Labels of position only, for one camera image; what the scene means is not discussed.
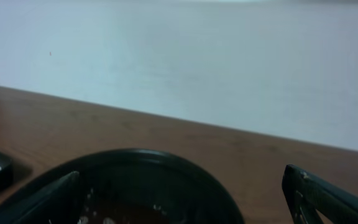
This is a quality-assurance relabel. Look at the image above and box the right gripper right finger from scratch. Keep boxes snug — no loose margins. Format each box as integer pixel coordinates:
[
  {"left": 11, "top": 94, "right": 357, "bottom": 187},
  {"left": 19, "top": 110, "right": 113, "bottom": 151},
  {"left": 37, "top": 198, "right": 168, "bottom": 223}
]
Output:
[{"left": 282, "top": 164, "right": 358, "bottom": 223}]

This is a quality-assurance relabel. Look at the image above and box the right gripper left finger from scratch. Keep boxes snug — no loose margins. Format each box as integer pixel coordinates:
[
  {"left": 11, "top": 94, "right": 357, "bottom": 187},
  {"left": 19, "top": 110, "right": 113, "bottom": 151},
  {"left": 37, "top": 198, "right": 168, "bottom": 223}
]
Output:
[{"left": 0, "top": 171, "right": 81, "bottom": 224}]

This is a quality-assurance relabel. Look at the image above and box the round black serving tray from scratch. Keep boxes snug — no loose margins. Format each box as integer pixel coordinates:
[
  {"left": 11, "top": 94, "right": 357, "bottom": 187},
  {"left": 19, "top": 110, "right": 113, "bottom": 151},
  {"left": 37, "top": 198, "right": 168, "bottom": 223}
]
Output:
[{"left": 0, "top": 149, "right": 244, "bottom": 223}]

